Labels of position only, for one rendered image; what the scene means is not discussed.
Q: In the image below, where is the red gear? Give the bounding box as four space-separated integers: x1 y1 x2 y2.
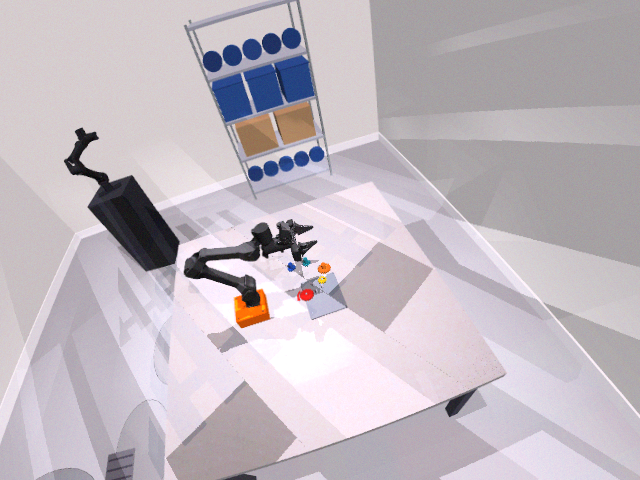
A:
300 289 314 302

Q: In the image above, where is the orange gear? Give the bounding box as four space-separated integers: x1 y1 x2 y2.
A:
318 262 331 274

